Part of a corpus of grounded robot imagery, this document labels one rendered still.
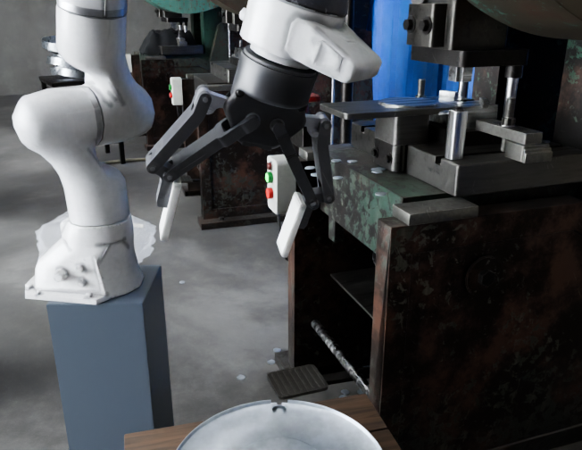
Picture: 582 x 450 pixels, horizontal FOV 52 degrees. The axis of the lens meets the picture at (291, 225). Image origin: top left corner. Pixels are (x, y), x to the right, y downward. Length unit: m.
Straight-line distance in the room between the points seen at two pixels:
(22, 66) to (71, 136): 6.66
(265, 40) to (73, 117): 0.60
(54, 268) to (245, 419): 0.49
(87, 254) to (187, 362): 0.72
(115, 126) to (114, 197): 0.13
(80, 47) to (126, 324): 0.50
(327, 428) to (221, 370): 0.87
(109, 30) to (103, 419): 0.75
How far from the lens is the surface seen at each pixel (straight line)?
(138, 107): 1.14
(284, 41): 0.54
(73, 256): 1.19
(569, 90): 1.36
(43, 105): 1.08
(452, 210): 1.07
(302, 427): 0.92
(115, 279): 1.19
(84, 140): 1.10
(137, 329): 1.19
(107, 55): 1.07
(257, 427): 0.92
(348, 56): 0.52
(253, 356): 1.81
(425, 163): 1.20
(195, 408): 1.62
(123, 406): 1.29
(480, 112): 1.30
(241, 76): 0.57
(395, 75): 3.90
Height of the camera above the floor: 0.97
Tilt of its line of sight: 20 degrees down
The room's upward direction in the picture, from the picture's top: straight up
